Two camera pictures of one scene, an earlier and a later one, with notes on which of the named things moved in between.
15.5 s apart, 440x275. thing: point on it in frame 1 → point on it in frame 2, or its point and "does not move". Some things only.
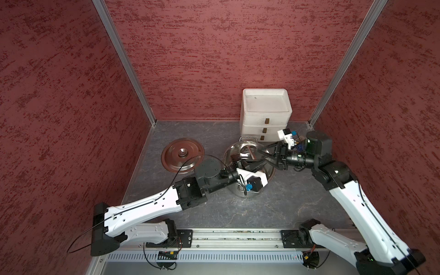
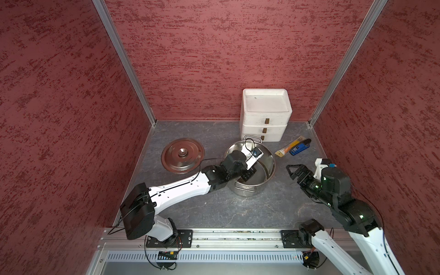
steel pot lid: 181,155 does not move
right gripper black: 279,148 → 301,180
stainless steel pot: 247,148 does not move
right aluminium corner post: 374,10 does not move
